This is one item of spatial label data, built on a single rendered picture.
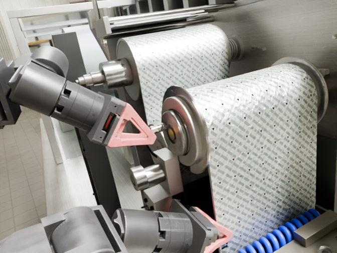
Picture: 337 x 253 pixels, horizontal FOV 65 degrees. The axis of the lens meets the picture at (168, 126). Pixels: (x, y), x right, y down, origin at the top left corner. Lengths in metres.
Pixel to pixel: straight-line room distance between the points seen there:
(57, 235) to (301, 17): 0.58
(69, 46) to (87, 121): 0.29
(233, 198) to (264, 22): 0.43
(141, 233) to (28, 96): 0.22
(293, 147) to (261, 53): 0.30
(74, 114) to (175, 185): 0.21
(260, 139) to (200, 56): 0.27
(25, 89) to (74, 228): 0.18
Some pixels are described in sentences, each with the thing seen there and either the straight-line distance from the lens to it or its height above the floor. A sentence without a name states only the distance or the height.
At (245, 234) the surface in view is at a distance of 0.52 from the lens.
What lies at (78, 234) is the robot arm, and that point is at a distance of 0.33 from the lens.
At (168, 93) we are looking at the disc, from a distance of 0.44.
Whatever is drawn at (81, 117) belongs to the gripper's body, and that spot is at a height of 1.31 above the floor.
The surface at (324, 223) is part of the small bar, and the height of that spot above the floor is 1.05.
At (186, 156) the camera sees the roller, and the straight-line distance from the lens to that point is 0.42.
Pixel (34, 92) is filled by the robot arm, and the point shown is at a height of 1.36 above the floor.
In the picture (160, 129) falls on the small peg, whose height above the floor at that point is 1.26.
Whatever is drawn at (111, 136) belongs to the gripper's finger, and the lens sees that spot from 0.38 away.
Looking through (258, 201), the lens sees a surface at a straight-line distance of 0.50.
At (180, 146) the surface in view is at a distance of 0.41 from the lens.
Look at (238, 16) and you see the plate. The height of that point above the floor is 1.42.
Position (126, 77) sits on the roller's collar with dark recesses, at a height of 1.33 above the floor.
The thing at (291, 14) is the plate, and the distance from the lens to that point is 0.66.
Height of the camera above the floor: 1.40
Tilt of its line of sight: 18 degrees down
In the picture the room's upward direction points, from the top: 10 degrees counter-clockwise
